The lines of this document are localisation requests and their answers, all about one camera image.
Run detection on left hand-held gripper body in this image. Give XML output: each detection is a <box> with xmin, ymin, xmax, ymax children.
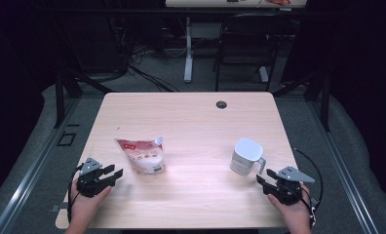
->
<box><xmin>76</xmin><ymin>157</ymin><xmax>112</xmax><ymax>198</ymax></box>

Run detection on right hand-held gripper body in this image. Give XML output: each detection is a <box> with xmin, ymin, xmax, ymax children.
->
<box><xmin>268</xmin><ymin>165</ymin><xmax>316</xmax><ymax>207</ymax></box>

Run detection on clear red spout pouch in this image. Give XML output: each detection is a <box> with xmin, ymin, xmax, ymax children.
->
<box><xmin>113</xmin><ymin>136</ymin><xmax>167</xmax><ymax>177</ymax></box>

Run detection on white cup with handle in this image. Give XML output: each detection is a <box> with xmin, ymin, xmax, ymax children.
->
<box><xmin>229</xmin><ymin>136</ymin><xmax>267</xmax><ymax>176</ymax></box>

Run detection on person's right hand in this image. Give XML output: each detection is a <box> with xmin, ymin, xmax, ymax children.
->
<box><xmin>267</xmin><ymin>181</ymin><xmax>313</xmax><ymax>226</ymax></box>

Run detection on person's left hand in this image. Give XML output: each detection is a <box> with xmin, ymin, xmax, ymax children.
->
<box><xmin>68</xmin><ymin>179</ymin><xmax>113</xmax><ymax>226</ymax></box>

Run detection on black metal stand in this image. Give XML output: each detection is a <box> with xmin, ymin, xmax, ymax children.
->
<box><xmin>53</xmin><ymin>64</ymin><xmax>114</xmax><ymax>130</ymax></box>
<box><xmin>272</xmin><ymin>69</ymin><xmax>331</xmax><ymax>133</ymax></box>

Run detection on black folding chair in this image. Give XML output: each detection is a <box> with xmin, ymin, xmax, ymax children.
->
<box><xmin>213</xmin><ymin>13</ymin><xmax>291</xmax><ymax>92</ymax></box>

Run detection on white desk leg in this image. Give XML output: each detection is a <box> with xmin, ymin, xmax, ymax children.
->
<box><xmin>183</xmin><ymin>17</ymin><xmax>194</xmax><ymax>84</ymax></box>

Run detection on left hand-held gripper black cable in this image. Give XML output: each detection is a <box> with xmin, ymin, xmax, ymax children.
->
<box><xmin>66</xmin><ymin>164</ymin><xmax>85</xmax><ymax>225</ymax></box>

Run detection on hand-held gripper black cable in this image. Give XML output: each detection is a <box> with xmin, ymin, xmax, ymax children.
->
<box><xmin>291</xmin><ymin>146</ymin><xmax>325</xmax><ymax>225</ymax></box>
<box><xmin>66</xmin><ymin>164</ymin><xmax>85</xmax><ymax>225</ymax></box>

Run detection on right hand-held gripper black cable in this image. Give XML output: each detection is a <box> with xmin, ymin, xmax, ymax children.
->
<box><xmin>291</xmin><ymin>146</ymin><xmax>325</xmax><ymax>225</ymax></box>

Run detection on aluminium floor rail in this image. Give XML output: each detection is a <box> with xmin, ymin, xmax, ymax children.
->
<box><xmin>0</xmin><ymin>97</ymin><xmax>82</xmax><ymax>234</ymax></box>
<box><xmin>306</xmin><ymin>97</ymin><xmax>380</xmax><ymax>234</ymax></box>

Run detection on black floor cables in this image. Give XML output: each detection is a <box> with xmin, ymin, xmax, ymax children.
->
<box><xmin>109</xmin><ymin>42</ymin><xmax>182</xmax><ymax>94</ymax></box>

